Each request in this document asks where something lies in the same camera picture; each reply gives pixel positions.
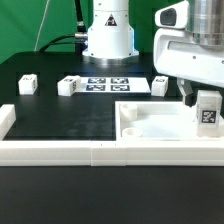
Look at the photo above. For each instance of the white L-shaped obstacle fence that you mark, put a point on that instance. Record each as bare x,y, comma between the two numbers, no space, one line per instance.
104,153

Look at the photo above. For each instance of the fiducial marker sheet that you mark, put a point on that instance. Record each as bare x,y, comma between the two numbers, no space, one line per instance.
113,85

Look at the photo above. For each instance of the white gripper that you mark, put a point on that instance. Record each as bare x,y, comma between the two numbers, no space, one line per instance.
176,54

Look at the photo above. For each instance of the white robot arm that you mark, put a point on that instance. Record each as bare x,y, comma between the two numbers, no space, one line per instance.
204,19

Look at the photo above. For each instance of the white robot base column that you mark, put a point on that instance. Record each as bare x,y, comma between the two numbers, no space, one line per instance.
110,37

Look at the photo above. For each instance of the white square tabletop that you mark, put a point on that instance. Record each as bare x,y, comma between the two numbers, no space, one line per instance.
159,121

